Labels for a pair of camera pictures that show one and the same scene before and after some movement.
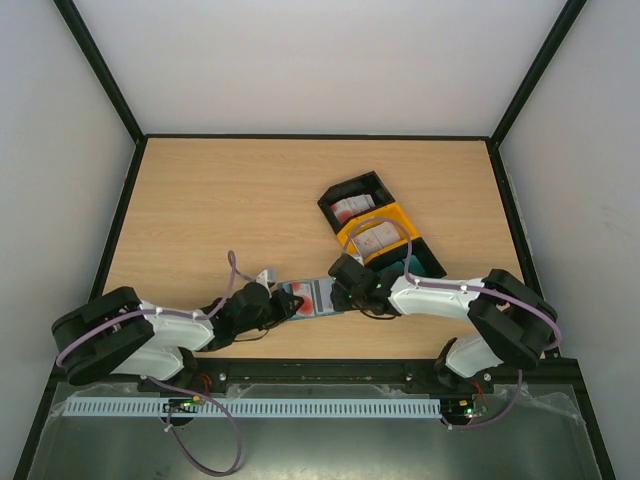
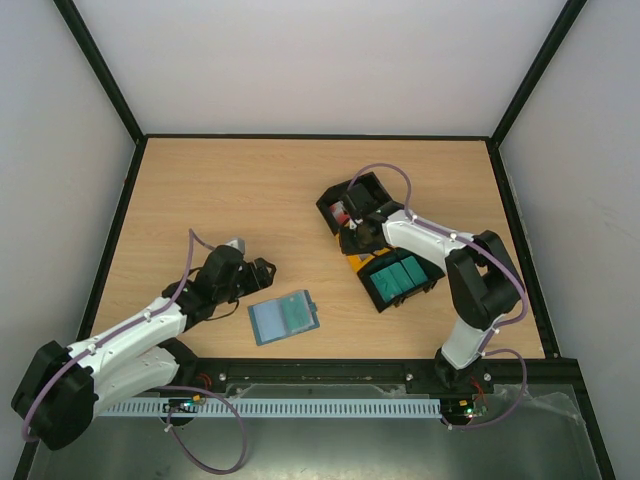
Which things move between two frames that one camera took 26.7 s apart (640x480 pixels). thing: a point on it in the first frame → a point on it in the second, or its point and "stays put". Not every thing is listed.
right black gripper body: (338, 295) → (353, 220)
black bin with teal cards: (391, 263) stays put
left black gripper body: (279, 305) → (255, 275)
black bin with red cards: (346, 202) stays put
